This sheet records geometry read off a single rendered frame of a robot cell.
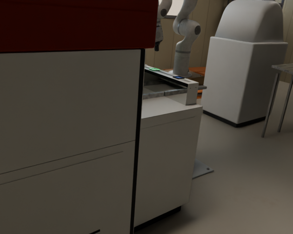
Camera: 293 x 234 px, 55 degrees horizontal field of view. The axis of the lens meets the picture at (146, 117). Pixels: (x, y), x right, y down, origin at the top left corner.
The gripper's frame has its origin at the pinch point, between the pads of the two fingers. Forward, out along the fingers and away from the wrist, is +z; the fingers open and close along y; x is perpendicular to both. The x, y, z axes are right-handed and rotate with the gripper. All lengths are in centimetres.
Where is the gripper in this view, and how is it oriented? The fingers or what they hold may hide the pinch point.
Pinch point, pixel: (156, 48)
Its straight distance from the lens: 204.6
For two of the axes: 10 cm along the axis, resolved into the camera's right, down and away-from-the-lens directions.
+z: 1.0, 8.8, 4.7
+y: 8.0, -3.5, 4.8
